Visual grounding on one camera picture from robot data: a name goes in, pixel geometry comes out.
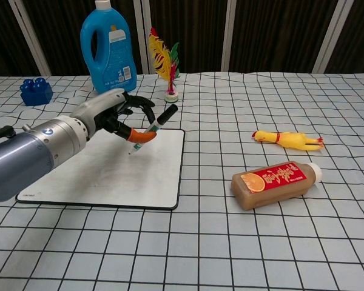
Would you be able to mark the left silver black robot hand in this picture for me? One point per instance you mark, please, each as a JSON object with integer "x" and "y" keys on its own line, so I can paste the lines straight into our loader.
{"x": 100, "y": 106}

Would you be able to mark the green white marker pen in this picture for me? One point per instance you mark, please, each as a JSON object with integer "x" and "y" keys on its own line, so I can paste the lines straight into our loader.
{"x": 164, "y": 117}

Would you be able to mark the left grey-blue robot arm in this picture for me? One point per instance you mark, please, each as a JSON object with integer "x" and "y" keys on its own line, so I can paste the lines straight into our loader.
{"x": 27, "y": 154}

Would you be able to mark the white erasable board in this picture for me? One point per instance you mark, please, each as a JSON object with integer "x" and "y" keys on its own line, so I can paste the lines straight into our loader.
{"x": 124, "y": 182}

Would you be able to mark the blue detergent bottle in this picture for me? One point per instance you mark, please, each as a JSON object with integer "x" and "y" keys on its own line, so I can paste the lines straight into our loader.
{"x": 115, "y": 60}

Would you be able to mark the blue toy building brick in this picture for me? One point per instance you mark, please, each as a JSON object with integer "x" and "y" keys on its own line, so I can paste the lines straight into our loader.
{"x": 36, "y": 94}

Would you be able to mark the colourful feather shuttlecock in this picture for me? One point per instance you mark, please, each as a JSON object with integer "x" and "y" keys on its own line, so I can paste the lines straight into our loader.
{"x": 160, "y": 57}

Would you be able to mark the dark white-framed folding screen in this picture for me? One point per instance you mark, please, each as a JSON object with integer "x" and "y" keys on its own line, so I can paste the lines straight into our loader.
{"x": 261, "y": 30}

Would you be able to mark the white black checked tablecloth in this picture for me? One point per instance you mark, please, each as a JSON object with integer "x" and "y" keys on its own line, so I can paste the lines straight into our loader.
{"x": 218, "y": 248}

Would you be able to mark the brown juice bottle red label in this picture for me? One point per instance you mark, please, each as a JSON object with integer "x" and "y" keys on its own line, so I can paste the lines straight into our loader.
{"x": 270, "y": 188}

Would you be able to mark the yellow rubber chicken toy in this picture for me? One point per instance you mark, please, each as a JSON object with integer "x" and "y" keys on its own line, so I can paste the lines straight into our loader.
{"x": 288, "y": 139}

